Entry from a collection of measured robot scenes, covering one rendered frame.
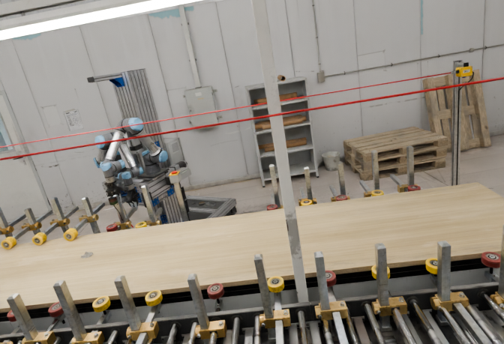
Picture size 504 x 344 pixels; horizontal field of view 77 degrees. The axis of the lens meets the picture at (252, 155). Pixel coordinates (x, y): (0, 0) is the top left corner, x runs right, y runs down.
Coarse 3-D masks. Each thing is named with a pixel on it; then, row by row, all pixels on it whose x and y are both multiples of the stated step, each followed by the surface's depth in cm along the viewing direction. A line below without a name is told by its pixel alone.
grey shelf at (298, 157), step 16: (288, 80) 455; (304, 80) 468; (256, 96) 497; (256, 112) 504; (304, 112) 509; (288, 128) 515; (304, 128) 516; (256, 144) 474; (272, 160) 529; (304, 160) 532
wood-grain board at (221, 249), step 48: (432, 192) 210; (480, 192) 200; (48, 240) 240; (96, 240) 227; (144, 240) 215; (192, 240) 204; (240, 240) 194; (288, 240) 186; (336, 240) 177; (384, 240) 170; (432, 240) 163; (480, 240) 157; (0, 288) 189; (48, 288) 181; (96, 288) 173; (144, 288) 166
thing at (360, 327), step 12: (408, 312) 143; (312, 324) 146; (360, 324) 141; (408, 324) 137; (432, 324) 135; (168, 336) 153; (228, 336) 147; (252, 336) 145; (312, 336) 140; (360, 336) 136; (444, 336) 129
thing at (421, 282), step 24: (456, 264) 152; (480, 264) 152; (240, 288) 161; (288, 288) 160; (312, 288) 160; (336, 288) 159; (360, 288) 159; (408, 288) 157; (432, 288) 157; (48, 312) 172; (120, 312) 169; (144, 312) 169; (168, 312) 168; (192, 312) 167
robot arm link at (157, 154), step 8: (128, 120) 271; (136, 120) 272; (128, 128) 272; (136, 128) 271; (144, 144) 287; (152, 144) 290; (152, 152) 294; (160, 152) 297; (152, 160) 302; (160, 160) 298
